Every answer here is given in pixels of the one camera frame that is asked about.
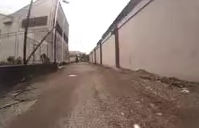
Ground distant building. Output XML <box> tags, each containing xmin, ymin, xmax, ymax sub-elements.
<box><xmin>68</xmin><ymin>50</ymin><xmax>89</xmax><ymax>63</ymax></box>

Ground brown dirt road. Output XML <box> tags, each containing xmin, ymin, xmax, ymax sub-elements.
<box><xmin>0</xmin><ymin>61</ymin><xmax>199</xmax><ymax>128</ymax></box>

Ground street light pole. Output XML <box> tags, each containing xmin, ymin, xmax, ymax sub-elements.
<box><xmin>24</xmin><ymin>0</ymin><xmax>70</xmax><ymax>65</ymax></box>

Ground large pale industrial building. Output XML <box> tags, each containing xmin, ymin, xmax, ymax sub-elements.
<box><xmin>0</xmin><ymin>0</ymin><xmax>70</xmax><ymax>66</ymax></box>

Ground strip of rubble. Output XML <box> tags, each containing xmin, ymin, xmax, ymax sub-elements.
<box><xmin>131</xmin><ymin>68</ymin><xmax>199</xmax><ymax>104</ymax></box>

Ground thin dark pole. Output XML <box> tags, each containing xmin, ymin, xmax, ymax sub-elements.
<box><xmin>22</xmin><ymin>0</ymin><xmax>34</xmax><ymax>66</ymax></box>

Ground bushes behind fence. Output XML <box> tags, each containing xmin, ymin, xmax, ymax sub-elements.
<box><xmin>0</xmin><ymin>53</ymin><xmax>52</xmax><ymax>66</ymax></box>

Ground long beige boundary wall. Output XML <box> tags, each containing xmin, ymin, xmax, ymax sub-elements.
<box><xmin>88</xmin><ymin>0</ymin><xmax>199</xmax><ymax>85</ymax></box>

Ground low dark wall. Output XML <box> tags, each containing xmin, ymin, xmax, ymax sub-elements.
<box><xmin>0</xmin><ymin>62</ymin><xmax>59</xmax><ymax>93</ymax></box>

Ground chain-link fence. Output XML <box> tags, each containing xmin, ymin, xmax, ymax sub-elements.
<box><xmin>0</xmin><ymin>29</ymin><xmax>66</xmax><ymax>66</ymax></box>

